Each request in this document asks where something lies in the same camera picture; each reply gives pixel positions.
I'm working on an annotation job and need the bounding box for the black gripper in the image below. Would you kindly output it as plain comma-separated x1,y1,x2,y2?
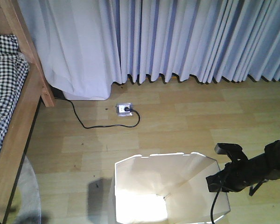
206,161,259,192

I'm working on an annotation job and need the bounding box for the white plastic trash bin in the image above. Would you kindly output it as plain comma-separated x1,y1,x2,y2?
108,152,231,224

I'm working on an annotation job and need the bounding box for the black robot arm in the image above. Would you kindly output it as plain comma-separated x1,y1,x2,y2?
206,140,280,196

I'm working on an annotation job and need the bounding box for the floor power outlet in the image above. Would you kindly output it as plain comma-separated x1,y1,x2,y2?
115,103,133,117

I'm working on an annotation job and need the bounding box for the grey pleated curtain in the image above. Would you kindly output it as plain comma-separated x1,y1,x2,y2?
99,0,280,85

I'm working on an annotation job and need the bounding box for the round grey rug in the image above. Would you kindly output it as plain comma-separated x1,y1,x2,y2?
7,157,42,224

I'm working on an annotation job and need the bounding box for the white curtain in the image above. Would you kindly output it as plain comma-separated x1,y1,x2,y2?
18,0,120,100

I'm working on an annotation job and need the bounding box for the black white checkered bedding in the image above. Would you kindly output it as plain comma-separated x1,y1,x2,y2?
0,35,29,152

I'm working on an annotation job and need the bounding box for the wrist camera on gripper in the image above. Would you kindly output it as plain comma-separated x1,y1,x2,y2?
214,143,248,163

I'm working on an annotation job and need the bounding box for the black power cord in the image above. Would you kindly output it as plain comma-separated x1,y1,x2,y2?
53,97,141,129

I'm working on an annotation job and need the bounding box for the wooden bed frame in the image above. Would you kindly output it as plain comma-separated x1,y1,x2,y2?
0,0,55,224

